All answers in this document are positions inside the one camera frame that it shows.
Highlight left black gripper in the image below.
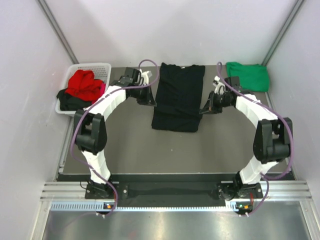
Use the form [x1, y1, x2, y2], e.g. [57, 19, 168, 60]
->
[129, 82, 156, 107]

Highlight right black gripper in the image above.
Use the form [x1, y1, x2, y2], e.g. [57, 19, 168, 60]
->
[200, 91, 232, 115]

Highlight black t shirt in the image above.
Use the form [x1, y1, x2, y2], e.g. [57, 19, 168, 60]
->
[151, 62, 206, 133]

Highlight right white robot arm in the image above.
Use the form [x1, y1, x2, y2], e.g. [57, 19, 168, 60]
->
[199, 76, 293, 201]

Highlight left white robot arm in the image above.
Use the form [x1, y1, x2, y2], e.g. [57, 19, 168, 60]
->
[70, 67, 157, 200]

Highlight pink garment in basket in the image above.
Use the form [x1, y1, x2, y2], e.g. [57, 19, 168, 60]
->
[100, 83, 106, 96]

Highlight green folded t shirt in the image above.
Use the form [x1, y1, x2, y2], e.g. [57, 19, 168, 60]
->
[225, 62, 270, 93]

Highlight white plastic laundry basket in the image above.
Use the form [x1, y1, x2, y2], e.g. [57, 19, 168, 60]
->
[55, 62, 112, 117]

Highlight red t shirt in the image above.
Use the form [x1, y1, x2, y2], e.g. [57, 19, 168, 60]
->
[65, 69, 104, 103]

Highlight black garment in basket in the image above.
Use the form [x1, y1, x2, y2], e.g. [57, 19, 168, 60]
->
[56, 89, 92, 111]

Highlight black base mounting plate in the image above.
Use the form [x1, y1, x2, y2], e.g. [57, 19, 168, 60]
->
[84, 181, 263, 201]

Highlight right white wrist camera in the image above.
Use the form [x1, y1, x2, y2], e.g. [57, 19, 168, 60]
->
[212, 76, 226, 95]

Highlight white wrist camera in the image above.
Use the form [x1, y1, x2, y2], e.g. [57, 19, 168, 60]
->
[139, 69, 153, 86]
[212, 76, 226, 95]

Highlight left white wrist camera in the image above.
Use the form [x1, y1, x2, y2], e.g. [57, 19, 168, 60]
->
[139, 69, 153, 86]

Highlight grey slotted cable duct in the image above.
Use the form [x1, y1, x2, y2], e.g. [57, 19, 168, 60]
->
[50, 201, 253, 212]

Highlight aluminium frame rail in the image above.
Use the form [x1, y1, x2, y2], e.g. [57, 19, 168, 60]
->
[40, 180, 312, 202]

